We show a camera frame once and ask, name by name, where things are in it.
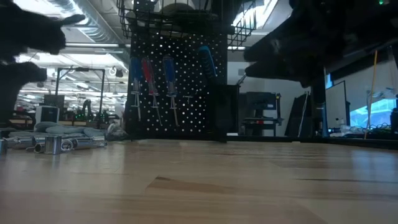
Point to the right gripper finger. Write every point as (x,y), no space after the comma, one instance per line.
(273,71)
(267,51)

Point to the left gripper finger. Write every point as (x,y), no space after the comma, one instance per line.
(31,31)
(18,74)

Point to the black and blue screwdriver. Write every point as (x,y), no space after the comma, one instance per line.
(206,62)

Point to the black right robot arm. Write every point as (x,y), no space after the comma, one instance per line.
(367,21)

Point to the white board panel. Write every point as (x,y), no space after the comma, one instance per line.
(336,105)

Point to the black peg board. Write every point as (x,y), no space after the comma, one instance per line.
(192,109)

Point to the long ceiling light strip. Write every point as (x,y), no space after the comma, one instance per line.
(93,45)
(236,48)

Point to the black desk with monitor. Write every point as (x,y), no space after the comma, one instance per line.
(259,101)

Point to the white appliance box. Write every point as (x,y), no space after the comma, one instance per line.
(46,114)

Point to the leaning black panel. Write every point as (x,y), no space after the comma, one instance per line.
(295,118)

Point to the black pillar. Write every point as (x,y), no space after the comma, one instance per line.
(317,109)

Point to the black bin box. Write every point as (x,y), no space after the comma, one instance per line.
(224,112)

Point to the grey blue wrench pouch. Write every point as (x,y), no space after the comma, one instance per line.
(62,130)

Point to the blue lit screen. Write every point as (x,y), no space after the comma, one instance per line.
(376,113)

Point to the long silver socket extension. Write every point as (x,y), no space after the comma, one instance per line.
(90,142)

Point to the black frame stand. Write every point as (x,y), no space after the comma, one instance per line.
(81,69)

